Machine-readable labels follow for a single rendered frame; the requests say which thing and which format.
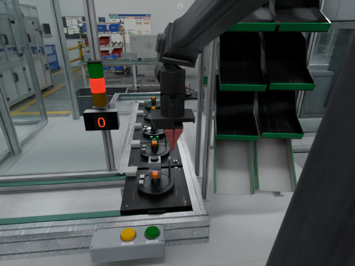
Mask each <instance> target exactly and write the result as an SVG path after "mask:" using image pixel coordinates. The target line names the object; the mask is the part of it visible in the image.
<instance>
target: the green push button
mask: <svg viewBox="0 0 355 266"><path fill-rule="evenodd" d="M145 235H146V237H148V238H149V239H154V238H156V237H157V236H158V235H159V229H158V228H157V227H156V226H149V227H148V228H147V229H146V230H145Z"/></svg>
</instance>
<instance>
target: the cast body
mask: <svg viewBox="0 0 355 266"><path fill-rule="evenodd" d="M148 168H149V179H153V178H152V172H153V171H154V170H156V171H158V178H162V176H161V157H160V156H152V157H149V158H148Z"/></svg>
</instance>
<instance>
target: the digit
mask: <svg viewBox="0 0 355 266"><path fill-rule="evenodd" d="M93 115H94V121H95V128H96V129H109V127H108V119H107V114H106V113H105V114H93Z"/></svg>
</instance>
